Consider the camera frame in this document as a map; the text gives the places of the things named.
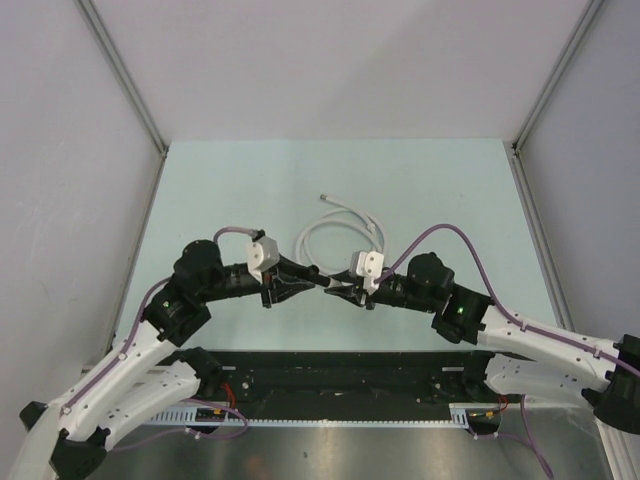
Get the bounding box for black T-shaped pipe fitting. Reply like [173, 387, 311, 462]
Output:
[307, 265, 330, 288]

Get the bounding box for white flexible hose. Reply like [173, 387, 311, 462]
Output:
[294, 191, 394, 289]

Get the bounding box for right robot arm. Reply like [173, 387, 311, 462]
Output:
[326, 252, 639, 434]

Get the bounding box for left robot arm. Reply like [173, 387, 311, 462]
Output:
[9, 230, 331, 479]

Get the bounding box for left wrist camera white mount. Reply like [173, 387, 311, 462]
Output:
[246, 236, 280, 284]

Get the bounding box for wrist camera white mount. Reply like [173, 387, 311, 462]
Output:
[349, 251, 384, 286]
[246, 236, 280, 284]

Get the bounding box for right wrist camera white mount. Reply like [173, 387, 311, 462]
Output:
[349, 251, 384, 286]

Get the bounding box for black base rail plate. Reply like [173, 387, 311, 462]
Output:
[197, 351, 516, 422]

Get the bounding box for slotted white cable duct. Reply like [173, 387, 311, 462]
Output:
[149, 402, 506, 430]

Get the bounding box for left aluminium frame post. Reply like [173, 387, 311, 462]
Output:
[74, 0, 168, 158]

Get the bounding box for aluminium frame post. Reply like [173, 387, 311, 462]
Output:
[511, 0, 609, 155]
[74, 0, 168, 158]

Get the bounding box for right aluminium frame post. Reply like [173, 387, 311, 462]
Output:
[511, 0, 609, 155]

